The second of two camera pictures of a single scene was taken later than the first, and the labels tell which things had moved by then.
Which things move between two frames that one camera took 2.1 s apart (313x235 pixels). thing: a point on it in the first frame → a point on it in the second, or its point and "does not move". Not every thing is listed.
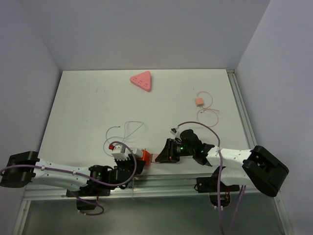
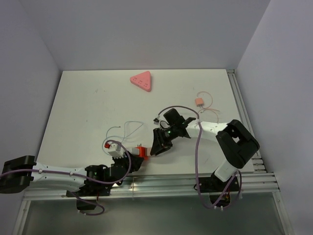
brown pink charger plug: (153, 156) → (148, 151)
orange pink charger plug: (199, 102) does not move
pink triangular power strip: (143, 80) does not move
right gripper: (167, 155) → (159, 144)
